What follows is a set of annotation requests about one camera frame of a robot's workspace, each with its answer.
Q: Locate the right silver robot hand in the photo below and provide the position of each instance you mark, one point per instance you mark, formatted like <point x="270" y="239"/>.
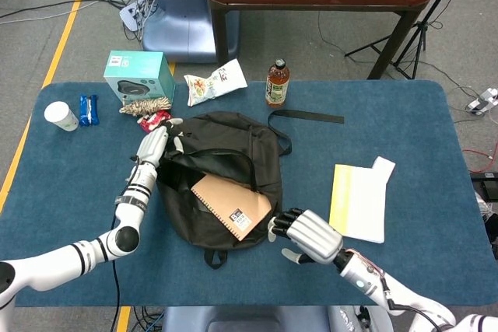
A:
<point x="315" y="235"/>

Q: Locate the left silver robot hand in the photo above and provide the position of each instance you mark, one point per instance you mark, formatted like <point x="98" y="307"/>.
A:
<point x="153" y="145"/>

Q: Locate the black backpack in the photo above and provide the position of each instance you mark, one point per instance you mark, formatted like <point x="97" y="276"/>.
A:
<point x="218" y="133"/>

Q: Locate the brown spiral notebook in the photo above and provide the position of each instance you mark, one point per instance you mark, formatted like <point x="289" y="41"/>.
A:
<point x="229" y="203"/>

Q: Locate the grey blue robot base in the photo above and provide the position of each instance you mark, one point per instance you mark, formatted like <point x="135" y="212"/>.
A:
<point x="253" y="320"/>

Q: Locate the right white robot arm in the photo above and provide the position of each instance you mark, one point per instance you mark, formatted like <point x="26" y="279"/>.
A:
<point x="362" y="277"/>

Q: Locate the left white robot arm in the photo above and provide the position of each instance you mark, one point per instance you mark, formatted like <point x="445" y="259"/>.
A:
<point x="132" y="207"/>

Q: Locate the white snack bag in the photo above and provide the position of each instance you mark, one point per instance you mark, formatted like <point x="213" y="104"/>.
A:
<point x="212" y="83"/>

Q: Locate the red and white snack packet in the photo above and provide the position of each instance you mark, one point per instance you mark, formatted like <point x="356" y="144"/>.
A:
<point x="151" y="122"/>

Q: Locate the yellow and white book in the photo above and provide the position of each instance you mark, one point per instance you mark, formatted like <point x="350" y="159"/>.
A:
<point x="358" y="203"/>

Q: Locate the teal speaker box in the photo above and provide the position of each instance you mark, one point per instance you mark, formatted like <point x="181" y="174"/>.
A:
<point x="136" y="75"/>

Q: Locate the blue cookie packet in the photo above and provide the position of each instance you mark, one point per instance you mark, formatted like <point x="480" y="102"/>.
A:
<point x="88" y="111"/>

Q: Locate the blue table mat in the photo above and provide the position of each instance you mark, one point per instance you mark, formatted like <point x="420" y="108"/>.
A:
<point x="78" y="192"/>

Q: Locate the white paper slip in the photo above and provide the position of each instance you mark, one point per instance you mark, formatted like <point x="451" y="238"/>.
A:
<point x="385" y="166"/>

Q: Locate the white paper cup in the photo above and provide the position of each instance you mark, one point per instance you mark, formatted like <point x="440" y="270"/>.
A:
<point x="60" y="116"/>

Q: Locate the white power strip with plugs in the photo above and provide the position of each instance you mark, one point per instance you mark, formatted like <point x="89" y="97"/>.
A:
<point x="130" y="15"/>

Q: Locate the brown tea bottle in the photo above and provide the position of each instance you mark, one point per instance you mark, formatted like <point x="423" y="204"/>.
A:
<point x="277" y="87"/>

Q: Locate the blue machine base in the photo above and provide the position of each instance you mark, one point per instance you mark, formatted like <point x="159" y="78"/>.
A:
<point x="183" y="9"/>

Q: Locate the black tripod stand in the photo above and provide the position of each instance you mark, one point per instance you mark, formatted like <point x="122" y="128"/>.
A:
<point x="418" y="29"/>

